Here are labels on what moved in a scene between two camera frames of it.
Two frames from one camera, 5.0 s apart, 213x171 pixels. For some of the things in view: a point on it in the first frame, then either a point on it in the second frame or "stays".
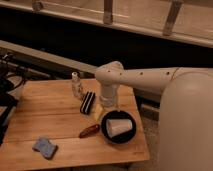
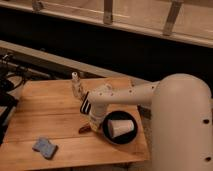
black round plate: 124,137 stays
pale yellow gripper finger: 97,111 to 94,125
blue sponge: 47,149 stays
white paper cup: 117,126 stays
